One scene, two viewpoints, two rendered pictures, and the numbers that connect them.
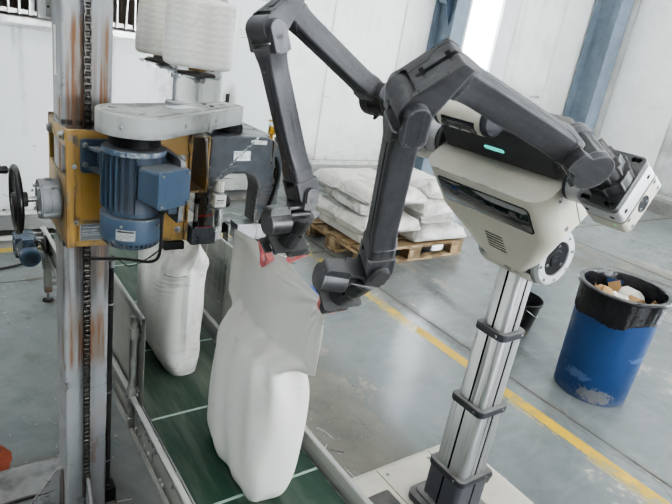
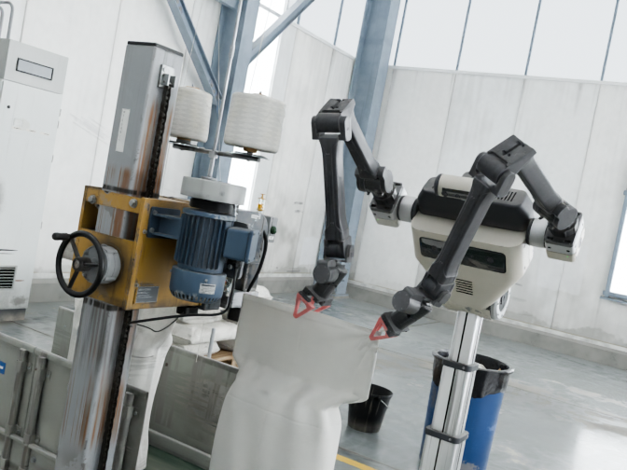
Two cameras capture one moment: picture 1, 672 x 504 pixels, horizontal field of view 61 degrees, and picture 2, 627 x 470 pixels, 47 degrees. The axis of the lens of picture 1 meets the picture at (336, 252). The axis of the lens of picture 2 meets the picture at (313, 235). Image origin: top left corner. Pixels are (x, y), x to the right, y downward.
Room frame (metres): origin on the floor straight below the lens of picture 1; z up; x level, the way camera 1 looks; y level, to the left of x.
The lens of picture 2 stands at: (-0.63, 0.99, 1.43)
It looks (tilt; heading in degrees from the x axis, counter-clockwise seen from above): 3 degrees down; 338
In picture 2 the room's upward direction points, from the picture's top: 11 degrees clockwise
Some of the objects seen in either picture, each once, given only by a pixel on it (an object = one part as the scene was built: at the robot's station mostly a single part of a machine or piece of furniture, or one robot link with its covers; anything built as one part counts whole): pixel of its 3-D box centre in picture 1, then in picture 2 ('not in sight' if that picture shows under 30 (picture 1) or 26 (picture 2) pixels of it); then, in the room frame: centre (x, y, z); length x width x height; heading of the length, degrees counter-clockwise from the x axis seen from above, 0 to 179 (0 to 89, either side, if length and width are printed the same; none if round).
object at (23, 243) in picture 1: (30, 247); not in sight; (2.77, 1.63, 0.35); 0.30 x 0.15 x 0.15; 38
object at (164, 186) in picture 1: (164, 190); (241, 248); (1.29, 0.43, 1.25); 0.10 x 0.08 x 0.12; 153
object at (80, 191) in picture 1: (118, 178); (145, 247); (1.54, 0.65, 1.18); 0.34 x 0.25 x 0.31; 128
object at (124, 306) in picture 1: (101, 303); (27, 404); (1.97, 0.88, 0.54); 1.05 x 0.02 x 0.41; 38
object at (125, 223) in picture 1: (133, 195); (202, 255); (1.34, 0.52, 1.21); 0.15 x 0.15 x 0.25
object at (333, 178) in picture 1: (353, 178); not in sight; (4.80, -0.04, 0.56); 0.66 x 0.43 x 0.15; 125
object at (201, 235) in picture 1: (200, 232); (206, 299); (1.61, 0.42, 1.04); 0.08 x 0.06 x 0.05; 128
